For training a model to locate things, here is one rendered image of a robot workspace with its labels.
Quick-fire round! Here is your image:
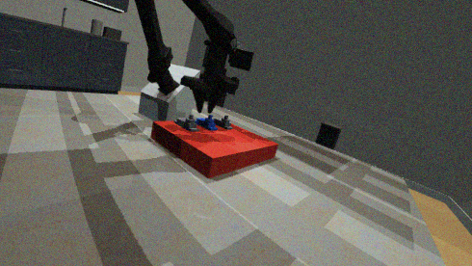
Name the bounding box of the red flat deck plate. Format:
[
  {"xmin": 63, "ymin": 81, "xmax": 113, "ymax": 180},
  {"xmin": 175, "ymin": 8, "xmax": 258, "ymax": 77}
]
[{"xmin": 150, "ymin": 114, "xmax": 279, "ymax": 178}]

